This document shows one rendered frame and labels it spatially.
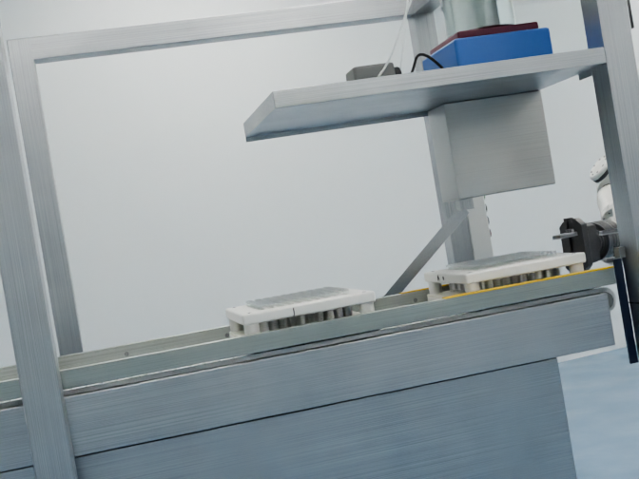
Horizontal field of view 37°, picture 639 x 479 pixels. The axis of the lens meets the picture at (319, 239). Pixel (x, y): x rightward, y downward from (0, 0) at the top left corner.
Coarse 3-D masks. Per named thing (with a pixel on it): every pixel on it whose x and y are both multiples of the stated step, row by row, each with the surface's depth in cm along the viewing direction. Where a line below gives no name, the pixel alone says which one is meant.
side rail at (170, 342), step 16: (448, 288) 201; (384, 304) 198; (400, 304) 199; (176, 336) 189; (192, 336) 190; (208, 336) 190; (224, 336) 191; (96, 352) 186; (112, 352) 186; (128, 352) 187; (144, 352) 188; (0, 368) 182; (16, 368) 182; (64, 368) 184
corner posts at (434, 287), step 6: (576, 264) 180; (582, 264) 181; (570, 270) 182; (576, 270) 181; (582, 270) 181; (432, 282) 197; (438, 282) 197; (432, 288) 197; (438, 288) 197; (468, 288) 176; (474, 288) 176; (432, 294) 197
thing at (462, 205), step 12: (456, 204) 202; (468, 204) 200; (456, 216) 202; (444, 228) 204; (432, 240) 205; (444, 240) 204; (420, 252) 206; (432, 252) 205; (420, 264) 206; (408, 276) 208; (396, 288) 209
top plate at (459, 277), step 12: (516, 264) 178; (528, 264) 178; (540, 264) 179; (552, 264) 179; (564, 264) 180; (432, 276) 194; (444, 276) 187; (456, 276) 180; (468, 276) 176; (480, 276) 176; (492, 276) 177; (504, 276) 177
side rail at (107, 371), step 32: (512, 288) 175; (544, 288) 177; (576, 288) 178; (352, 320) 169; (384, 320) 170; (416, 320) 171; (160, 352) 162; (192, 352) 163; (224, 352) 164; (256, 352) 165; (0, 384) 156; (64, 384) 158
